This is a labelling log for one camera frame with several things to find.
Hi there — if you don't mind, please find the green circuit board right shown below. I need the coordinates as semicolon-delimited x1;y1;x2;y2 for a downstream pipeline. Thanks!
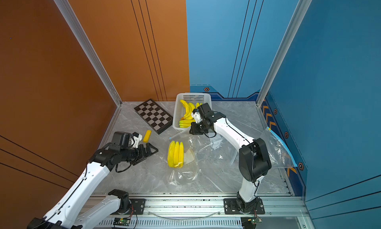
248;217;262;225

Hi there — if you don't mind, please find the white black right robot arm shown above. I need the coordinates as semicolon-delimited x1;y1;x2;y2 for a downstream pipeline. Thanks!
190;103;272;215

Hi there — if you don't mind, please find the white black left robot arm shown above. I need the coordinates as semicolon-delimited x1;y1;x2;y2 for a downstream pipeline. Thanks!
27;131;159;229

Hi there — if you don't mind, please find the yellow green banana bunch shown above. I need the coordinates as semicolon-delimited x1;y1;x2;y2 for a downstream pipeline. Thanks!
179;119;195;128

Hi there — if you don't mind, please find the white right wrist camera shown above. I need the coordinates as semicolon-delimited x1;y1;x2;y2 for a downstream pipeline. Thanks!
191;109;202;124

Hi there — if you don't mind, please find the clear zip bag blue seal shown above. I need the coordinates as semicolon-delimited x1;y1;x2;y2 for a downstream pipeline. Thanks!
261;127;297;169

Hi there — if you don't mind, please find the green circuit board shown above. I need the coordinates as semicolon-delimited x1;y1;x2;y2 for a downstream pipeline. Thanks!
248;217;262;225
113;218;131;227

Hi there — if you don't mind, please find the aluminium corner post left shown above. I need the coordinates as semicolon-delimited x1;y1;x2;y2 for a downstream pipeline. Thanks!
53;0;123;107

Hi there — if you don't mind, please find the aluminium corner post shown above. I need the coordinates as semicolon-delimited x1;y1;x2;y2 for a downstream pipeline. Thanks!
53;0;123;107
256;0;312;107

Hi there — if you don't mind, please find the aluminium corner post right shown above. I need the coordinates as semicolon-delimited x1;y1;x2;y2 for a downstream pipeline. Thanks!
256;0;312;107

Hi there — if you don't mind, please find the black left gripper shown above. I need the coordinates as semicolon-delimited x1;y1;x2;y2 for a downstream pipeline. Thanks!
121;142;159;164

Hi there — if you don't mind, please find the white perforated plastic basket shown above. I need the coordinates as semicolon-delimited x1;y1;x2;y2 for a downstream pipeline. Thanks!
172;93;212;130

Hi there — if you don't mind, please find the black white chessboard box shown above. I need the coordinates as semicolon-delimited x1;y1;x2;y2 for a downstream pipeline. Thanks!
134;99;173;134

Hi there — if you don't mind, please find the aluminium front rail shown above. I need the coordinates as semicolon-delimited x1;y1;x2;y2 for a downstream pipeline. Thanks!
95;194;314;229

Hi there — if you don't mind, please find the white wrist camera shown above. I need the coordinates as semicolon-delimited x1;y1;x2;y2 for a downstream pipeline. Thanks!
191;109;202;124
133;132;143;148

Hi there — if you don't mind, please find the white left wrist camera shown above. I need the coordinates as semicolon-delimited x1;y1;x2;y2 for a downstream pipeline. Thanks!
133;132;143;148

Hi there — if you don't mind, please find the green circuit board left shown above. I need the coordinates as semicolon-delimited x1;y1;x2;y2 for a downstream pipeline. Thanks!
113;218;131;227

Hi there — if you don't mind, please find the yellow flat block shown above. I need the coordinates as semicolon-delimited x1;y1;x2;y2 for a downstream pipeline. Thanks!
143;130;152;143

